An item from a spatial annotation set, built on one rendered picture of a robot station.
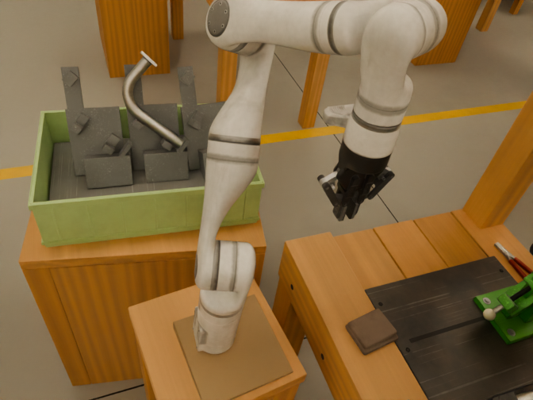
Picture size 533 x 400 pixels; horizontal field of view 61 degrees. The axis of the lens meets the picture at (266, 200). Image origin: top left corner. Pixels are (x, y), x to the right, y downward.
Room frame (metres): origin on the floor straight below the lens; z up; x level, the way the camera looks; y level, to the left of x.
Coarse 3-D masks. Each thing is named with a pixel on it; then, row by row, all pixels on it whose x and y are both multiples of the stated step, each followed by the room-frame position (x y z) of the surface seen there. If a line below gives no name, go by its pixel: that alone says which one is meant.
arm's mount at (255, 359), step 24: (192, 336) 0.51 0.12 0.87; (240, 336) 0.53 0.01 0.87; (264, 336) 0.54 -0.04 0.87; (192, 360) 0.45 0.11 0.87; (216, 360) 0.46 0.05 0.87; (240, 360) 0.47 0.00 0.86; (264, 360) 0.48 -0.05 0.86; (216, 384) 0.41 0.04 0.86; (240, 384) 0.42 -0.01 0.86; (264, 384) 0.43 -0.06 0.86
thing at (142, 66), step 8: (144, 56) 1.16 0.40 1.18; (136, 64) 1.15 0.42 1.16; (144, 64) 1.15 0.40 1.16; (136, 72) 1.13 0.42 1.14; (128, 80) 1.12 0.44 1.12; (136, 80) 1.13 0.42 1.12; (128, 88) 1.11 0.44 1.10; (128, 96) 1.10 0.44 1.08; (128, 104) 1.09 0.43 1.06; (136, 112) 1.09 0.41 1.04; (144, 120) 1.08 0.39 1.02; (152, 120) 1.09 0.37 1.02; (152, 128) 1.08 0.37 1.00; (160, 128) 1.09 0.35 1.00; (168, 136) 1.08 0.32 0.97; (176, 136) 1.10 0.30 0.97; (176, 144) 1.08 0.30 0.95
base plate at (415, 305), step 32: (384, 288) 0.70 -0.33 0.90; (416, 288) 0.72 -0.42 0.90; (448, 288) 0.74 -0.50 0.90; (480, 288) 0.75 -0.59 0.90; (416, 320) 0.63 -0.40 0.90; (448, 320) 0.64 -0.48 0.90; (480, 320) 0.65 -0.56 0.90; (416, 352) 0.54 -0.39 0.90; (448, 352) 0.55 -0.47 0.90; (480, 352) 0.57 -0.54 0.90; (512, 352) 0.58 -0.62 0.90; (448, 384) 0.48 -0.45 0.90; (480, 384) 0.49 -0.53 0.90; (512, 384) 0.50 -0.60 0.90
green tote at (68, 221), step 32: (64, 128) 1.14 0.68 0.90; (32, 192) 0.79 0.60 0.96; (160, 192) 0.86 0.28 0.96; (192, 192) 0.89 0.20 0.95; (256, 192) 0.96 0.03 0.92; (64, 224) 0.77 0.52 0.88; (96, 224) 0.80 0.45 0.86; (128, 224) 0.83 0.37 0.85; (160, 224) 0.86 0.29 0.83; (192, 224) 0.89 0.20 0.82; (224, 224) 0.92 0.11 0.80
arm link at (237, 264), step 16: (224, 240) 0.53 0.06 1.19; (224, 256) 0.49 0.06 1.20; (240, 256) 0.50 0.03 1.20; (224, 272) 0.47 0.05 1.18; (240, 272) 0.48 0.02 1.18; (224, 288) 0.46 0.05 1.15; (240, 288) 0.47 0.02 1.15; (208, 304) 0.48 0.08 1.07; (224, 304) 0.47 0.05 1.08; (240, 304) 0.47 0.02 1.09
